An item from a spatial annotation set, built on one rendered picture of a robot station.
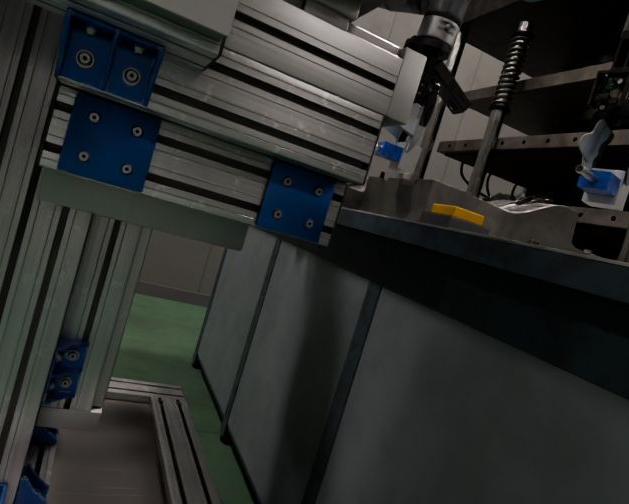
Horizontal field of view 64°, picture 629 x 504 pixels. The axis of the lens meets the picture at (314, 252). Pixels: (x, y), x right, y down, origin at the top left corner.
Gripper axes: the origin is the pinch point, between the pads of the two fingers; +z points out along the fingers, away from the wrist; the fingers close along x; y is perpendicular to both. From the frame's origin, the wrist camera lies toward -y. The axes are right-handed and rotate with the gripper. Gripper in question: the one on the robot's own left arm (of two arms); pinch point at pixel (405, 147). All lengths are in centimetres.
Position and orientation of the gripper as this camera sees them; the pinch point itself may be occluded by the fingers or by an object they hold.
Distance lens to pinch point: 105.2
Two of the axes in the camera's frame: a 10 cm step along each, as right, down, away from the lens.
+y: -9.1, -3.0, -2.9
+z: -3.4, 9.4, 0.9
